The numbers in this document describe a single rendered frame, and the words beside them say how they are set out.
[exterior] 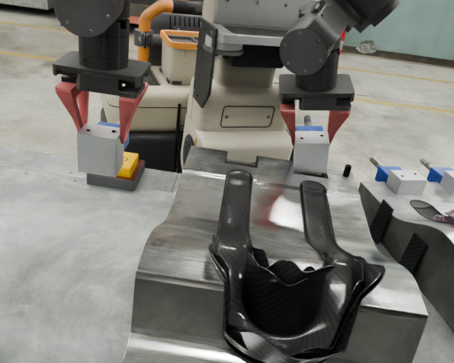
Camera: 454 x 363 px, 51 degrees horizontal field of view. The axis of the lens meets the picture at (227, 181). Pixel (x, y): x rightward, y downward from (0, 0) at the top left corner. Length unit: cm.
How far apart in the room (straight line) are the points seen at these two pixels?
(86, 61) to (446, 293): 52
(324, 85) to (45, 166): 49
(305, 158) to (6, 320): 45
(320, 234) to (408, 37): 585
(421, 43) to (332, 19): 591
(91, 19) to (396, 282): 38
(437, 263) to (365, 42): 567
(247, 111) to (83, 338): 65
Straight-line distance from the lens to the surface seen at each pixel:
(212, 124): 105
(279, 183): 69
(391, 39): 636
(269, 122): 109
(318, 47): 57
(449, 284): 68
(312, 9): 65
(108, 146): 61
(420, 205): 83
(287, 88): 68
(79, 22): 49
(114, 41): 57
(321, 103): 67
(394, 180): 84
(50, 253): 67
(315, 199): 69
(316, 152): 72
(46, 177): 85
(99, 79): 57
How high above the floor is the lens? 121
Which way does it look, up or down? 28 degrees down
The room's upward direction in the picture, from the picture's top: 8 degrees clockwise
